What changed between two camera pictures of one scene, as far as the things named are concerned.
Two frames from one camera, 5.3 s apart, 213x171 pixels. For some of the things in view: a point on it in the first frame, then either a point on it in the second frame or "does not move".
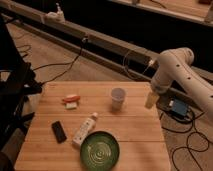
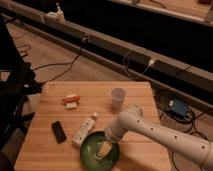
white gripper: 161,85 -> 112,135
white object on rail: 55,16 does not move
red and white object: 71,98 does not move
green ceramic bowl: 100,151 does not move
